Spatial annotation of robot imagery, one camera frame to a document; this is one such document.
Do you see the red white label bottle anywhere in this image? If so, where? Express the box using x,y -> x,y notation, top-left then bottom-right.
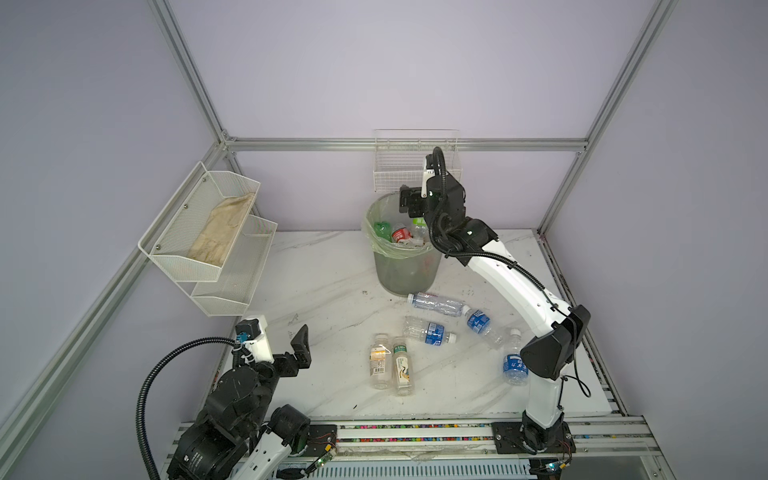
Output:
391,225 -> 413,245

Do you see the green soda bottle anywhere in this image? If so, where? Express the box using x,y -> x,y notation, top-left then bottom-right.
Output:
373,221 -> 392,242

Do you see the white cap tea bottle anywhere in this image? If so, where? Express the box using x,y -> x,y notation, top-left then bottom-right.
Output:
369,333 -> 393,390

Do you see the blue label water bottle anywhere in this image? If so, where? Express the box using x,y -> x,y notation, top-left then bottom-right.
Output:
403,317 -> 458,347

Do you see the lime green label bottle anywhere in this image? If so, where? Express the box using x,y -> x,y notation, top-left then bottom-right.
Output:
410,217 -> 429,245

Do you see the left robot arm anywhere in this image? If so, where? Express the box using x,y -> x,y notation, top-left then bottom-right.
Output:
167,319 -> 311,479

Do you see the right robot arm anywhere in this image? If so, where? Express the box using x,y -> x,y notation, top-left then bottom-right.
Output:
398,176 -> 591,453

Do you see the green bin liner bag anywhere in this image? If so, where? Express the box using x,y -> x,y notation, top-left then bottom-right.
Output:
361,193 -> 441,260

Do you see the mesh waste bin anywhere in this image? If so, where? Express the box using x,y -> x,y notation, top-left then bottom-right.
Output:
361,193 -> 442,296

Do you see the lower white mesh shelf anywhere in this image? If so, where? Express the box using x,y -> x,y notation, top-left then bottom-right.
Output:
191,215 -> 278,317

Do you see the white mesh shelf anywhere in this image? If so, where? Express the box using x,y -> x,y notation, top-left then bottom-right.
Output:
191,215 -> 278,317
138,163 -> 260,283

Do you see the clear purple label bottle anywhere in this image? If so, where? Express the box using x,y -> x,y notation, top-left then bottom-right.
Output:
407,292 -> 470,317

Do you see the green cap crane label bottle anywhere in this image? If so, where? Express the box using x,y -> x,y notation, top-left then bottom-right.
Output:
393,337 -> 414,396

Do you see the Pocari Sweat bottle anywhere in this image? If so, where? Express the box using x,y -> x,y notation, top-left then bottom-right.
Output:
466,309 -> 506,349

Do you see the upper white mesh shelf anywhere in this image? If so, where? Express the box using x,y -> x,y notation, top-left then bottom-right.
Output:
138,163 -> 260,283

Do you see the upright blue label bottle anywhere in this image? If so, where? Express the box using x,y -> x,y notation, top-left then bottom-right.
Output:
502,328 -> 529,386

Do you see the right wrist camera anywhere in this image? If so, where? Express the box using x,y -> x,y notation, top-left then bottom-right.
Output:
420,154 -> 437,198

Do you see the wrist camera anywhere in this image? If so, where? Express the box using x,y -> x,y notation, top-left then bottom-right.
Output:
235,315 -> 275,363
420,154 -> 437,198

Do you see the white wire wall basket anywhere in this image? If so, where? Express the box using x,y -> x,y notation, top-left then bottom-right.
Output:
373,129 -> 463,193

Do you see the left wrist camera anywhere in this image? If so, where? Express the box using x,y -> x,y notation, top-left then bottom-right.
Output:
235,315 -> 275,363

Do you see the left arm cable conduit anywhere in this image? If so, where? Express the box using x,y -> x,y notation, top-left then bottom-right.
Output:
135,335 -> 239,480

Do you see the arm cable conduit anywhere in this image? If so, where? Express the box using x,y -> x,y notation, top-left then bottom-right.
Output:
135,335 -> 239,480
427,146 -> 592,398

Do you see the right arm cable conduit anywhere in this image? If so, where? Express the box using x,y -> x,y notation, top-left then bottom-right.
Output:
427,146 -> 592,398

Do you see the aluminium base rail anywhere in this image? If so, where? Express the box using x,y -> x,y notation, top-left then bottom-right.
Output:
157,415 -> 676,480

